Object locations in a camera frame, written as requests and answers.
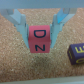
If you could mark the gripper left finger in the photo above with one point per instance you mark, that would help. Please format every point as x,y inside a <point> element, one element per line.
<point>18,20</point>

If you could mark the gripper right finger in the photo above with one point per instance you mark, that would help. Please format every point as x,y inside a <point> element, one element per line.
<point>60,23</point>

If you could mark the purple block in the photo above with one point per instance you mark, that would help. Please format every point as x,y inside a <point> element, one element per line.
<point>76,54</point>

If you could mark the pink block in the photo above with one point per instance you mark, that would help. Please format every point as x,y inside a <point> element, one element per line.
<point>38,39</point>

